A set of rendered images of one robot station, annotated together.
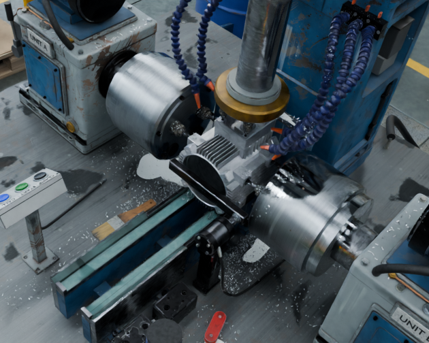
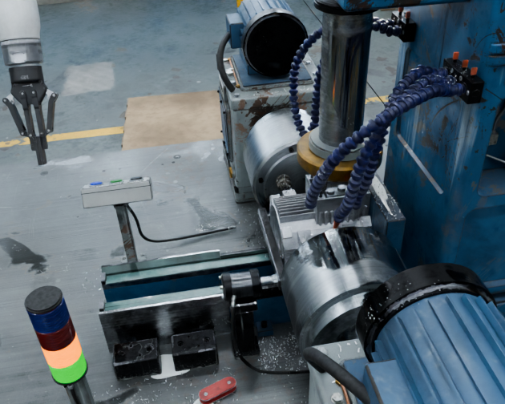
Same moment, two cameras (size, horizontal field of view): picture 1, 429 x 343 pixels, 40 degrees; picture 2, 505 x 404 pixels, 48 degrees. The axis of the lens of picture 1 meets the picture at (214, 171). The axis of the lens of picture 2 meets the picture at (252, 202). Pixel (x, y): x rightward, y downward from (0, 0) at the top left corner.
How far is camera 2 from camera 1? 0.76 m
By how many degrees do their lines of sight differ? 35
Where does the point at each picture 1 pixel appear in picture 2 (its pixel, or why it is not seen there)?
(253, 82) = (325, 131)
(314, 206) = (326, 280)
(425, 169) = not seen: outside the picture
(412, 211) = not seen: hidden behind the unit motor
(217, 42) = not seen: hidden behind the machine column
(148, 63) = (284, 115)
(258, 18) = (324, 52)
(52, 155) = (211, 195)
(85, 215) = (195, 248)
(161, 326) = (48, 291)
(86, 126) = (239, 172)
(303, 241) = (301, 317)
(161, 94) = (273, 142)
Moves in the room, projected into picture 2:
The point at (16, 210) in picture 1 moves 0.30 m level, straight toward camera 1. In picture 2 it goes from (98, 195) to (28, 280)
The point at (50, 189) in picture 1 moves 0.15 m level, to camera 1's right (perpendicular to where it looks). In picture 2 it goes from (135, 191) to (173, 216)
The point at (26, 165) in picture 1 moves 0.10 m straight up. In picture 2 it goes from (186, 195) to (182, 169)
